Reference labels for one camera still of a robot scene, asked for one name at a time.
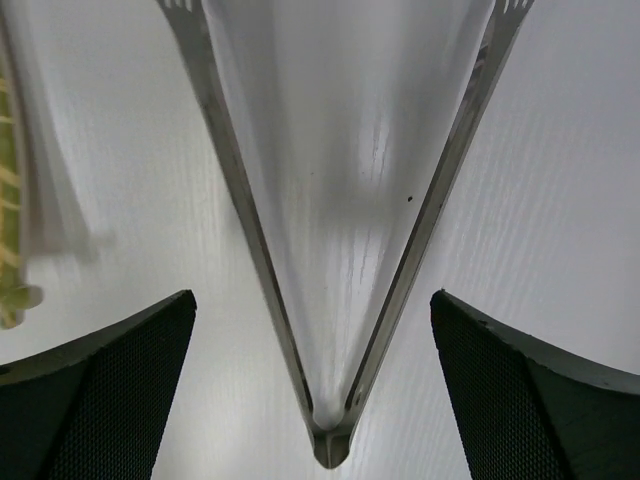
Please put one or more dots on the bamboo mat green edge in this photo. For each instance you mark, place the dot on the bamboo mat green edge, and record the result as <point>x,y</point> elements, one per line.
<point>17,294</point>

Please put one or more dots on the metal tongs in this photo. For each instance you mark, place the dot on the metal tongs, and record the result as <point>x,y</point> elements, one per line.
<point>187,20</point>

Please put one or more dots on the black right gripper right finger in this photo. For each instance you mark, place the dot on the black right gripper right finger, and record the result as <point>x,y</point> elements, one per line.
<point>526,409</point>

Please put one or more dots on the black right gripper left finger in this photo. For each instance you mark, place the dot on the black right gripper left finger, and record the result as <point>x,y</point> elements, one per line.
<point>96,407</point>

